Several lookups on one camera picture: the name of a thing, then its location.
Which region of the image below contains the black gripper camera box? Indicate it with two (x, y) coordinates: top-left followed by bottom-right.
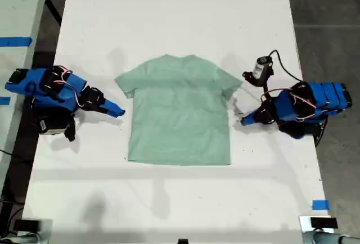
(247, 55), (275, 86)
(38, 114), (70, 135)

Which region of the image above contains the silver metal bracket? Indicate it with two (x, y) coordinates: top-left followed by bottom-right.
(22, 219), (53, 244)
(299, 215), (343, 244)

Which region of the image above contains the pale green T-shirt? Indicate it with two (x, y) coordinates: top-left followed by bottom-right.
(114, 54), (244, 166)

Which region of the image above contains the black floor cable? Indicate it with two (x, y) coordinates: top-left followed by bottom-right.
(0, 148), (18, 161)

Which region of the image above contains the black camera stalk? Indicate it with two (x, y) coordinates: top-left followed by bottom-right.
(64, 116), (77, 143)
(242, 71), (269, 98)

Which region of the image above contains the short blue tape strip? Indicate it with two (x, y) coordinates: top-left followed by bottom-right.
(312, 200), (330, 211)

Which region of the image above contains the black box on silver bracket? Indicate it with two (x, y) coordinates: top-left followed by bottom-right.
(13, 219), (43, 231)
(310, 217), (338, 229)

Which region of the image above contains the pale side table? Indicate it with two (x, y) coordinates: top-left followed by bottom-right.
(0, 0), (51, 188)

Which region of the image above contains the black camera cable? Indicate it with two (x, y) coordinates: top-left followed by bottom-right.
(268, 49), (304, 83)

